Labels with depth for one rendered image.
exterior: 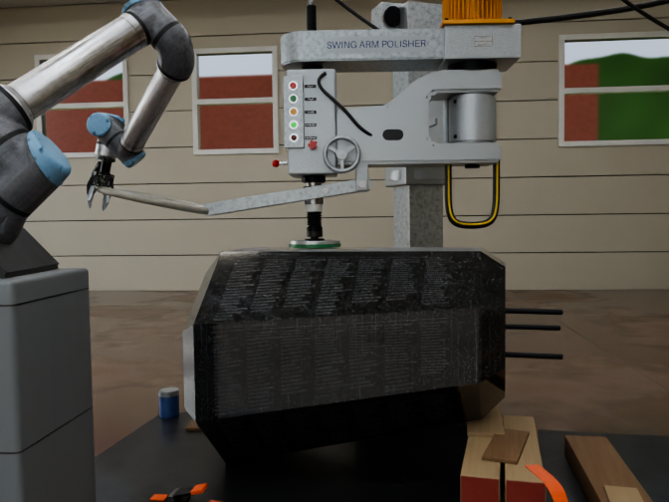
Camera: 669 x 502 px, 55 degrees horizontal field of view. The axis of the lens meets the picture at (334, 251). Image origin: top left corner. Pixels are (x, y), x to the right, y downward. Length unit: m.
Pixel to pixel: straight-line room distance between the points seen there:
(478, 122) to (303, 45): 0.76
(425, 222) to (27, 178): 1.98
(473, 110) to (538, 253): 6.32
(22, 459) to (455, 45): 2.04
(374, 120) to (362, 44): 0.30
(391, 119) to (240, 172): 6.43
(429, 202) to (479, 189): 5.50
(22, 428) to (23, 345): 0.21
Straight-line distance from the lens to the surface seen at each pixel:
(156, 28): 2.15
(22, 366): 1.78
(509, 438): 2.36
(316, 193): 2.62
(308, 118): 2.60
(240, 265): 2.47
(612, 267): 9.15
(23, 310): 1.77
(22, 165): 1.88
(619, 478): 2.48
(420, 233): 3.23
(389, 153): 2.59
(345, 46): 2.65
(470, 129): 2.65
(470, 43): 2.68
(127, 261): 9.45
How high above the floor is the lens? 0.99
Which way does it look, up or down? 3 degrees down
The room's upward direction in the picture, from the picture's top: 1 degrees counter-clockwise
